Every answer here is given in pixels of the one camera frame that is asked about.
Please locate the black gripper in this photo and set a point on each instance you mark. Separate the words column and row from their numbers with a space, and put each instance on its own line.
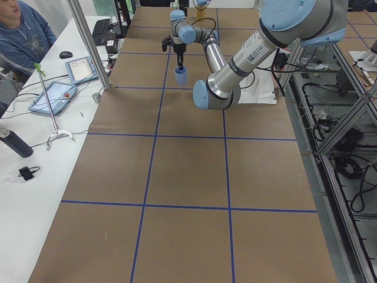
column 178, row 48

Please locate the blue plastic cup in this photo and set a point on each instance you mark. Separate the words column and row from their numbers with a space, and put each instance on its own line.
column 181, row 75

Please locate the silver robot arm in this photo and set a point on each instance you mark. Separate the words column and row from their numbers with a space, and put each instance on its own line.
column 201, row 3
column 315, row 23

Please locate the brown wooden cup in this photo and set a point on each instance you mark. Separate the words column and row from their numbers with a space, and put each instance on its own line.
column 200, row 12

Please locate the black keyboard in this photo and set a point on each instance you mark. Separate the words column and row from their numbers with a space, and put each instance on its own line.
column 100, row 31

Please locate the far blue teach pendant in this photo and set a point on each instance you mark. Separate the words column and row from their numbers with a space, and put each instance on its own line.
column 81, row 70

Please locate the blue teach pendant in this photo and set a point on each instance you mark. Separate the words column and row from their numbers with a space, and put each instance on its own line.
column 81, row 70
column 59, row 95

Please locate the black computer mouse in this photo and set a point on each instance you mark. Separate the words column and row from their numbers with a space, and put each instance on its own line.
column 65, row 54

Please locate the near blue teach pendant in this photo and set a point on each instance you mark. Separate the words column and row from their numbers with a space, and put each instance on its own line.
column 59, row 95

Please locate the metal stand with green clip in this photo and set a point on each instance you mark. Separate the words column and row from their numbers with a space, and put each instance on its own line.
column 58, row 132

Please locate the person in blue hoodie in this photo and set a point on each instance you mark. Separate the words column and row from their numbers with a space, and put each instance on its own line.
column 26, row 37

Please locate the black water bottle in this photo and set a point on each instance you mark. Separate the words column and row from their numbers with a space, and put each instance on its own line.
column 13, row 141

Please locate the small black adapter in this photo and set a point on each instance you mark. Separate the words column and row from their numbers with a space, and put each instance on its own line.
column 27, row 173

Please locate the white camera pillar base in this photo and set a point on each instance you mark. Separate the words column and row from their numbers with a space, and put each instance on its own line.
column 257, row 88

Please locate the aluminium frame post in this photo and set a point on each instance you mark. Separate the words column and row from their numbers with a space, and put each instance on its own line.
column 85, row 33

